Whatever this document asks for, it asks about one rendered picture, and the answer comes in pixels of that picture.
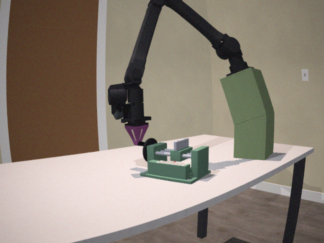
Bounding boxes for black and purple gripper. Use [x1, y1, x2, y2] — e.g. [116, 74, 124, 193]
[121, 102, 152, 146]

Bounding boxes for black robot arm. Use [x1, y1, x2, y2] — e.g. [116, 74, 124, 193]
[108, 0, 254, 120]

